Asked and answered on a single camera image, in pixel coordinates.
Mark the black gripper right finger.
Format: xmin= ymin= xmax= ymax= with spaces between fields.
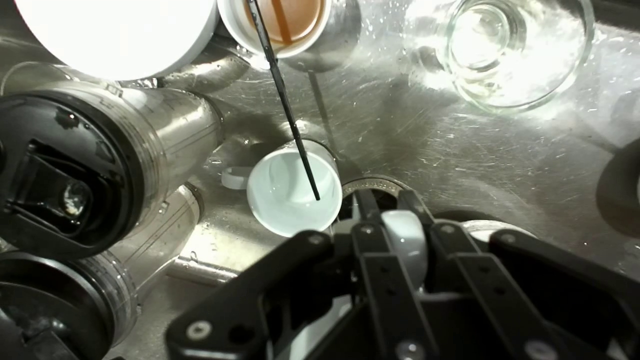
xmin=399 ymin=187 xmax=640 ymax=360

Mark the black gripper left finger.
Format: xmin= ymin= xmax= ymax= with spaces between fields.
xmin=165 ymin=187 xmax=436 ymax=360

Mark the white bowl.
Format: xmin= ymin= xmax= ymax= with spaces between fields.
xmin=463 ymin=218 xmax=537 ymax=246

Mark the stainless steel sink basin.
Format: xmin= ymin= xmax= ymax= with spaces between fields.
xmin=0 ymin=0 xmax=640 ymax=360

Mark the small white cup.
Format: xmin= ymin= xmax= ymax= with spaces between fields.
xmin=244 ymin=145 xmax=345 ymax=240

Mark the clear drinking glass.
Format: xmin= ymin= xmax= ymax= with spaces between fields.
xmin=405 ymin=0 xmax=598 ymax=113

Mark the white cup brown liquid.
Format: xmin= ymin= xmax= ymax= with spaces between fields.
xmin=217 ymin=0 xmax=337 ymax=61

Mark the white dish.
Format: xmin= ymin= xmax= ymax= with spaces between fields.
xmin=12 ymin=0 xmax=223 ymax=83

